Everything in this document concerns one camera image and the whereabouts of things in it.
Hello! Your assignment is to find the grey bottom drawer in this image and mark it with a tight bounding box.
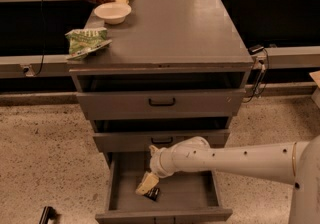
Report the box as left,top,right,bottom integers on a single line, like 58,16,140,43
96,151,232,224

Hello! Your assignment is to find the grey drawer cabinet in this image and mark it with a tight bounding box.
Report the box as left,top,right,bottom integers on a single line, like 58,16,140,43
65,0,254,166

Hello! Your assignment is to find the black rxbar chocolate bar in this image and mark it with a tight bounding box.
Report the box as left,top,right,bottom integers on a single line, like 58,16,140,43
145,187,160,201

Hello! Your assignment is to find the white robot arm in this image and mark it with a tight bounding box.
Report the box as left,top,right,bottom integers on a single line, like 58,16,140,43
136,136,320,224

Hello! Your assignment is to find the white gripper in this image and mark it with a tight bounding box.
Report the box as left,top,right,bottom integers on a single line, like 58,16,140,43
135,145,174,195

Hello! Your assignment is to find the black top drawer handle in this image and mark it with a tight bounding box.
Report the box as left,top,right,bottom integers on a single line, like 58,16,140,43
148,98,176,107

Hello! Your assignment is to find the white bowl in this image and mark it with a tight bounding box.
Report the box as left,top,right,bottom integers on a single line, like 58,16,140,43
94,2,131,25

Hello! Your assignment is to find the black object on floor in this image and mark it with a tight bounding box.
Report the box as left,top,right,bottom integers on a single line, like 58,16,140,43
38,206,60,224

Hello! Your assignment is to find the black cables right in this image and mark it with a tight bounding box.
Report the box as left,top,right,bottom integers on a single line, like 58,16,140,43
242,44,270,104

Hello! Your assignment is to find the black cable left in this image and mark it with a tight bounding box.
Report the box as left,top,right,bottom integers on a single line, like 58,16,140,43
33,0,57,78

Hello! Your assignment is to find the grey drawer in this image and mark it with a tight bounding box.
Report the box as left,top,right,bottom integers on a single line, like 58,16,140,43
72,72,245,120
96,151,232,224
93,117,230,153

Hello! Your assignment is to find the black middle drawer handle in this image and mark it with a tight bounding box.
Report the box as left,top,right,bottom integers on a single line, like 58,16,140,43
151,137,173,145

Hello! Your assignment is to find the black drawer handle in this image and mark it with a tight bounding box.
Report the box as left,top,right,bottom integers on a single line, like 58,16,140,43
148,98,176,107
151,137,173,145

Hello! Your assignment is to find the grey top drawer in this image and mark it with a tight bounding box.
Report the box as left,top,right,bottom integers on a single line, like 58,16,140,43
72,72,245,120

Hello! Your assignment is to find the grey middle drawer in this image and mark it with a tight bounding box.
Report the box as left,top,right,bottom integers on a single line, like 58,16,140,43
93,117,230,153

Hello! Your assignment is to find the green chip bag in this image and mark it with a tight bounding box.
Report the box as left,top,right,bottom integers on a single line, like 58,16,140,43
65,27,112,60

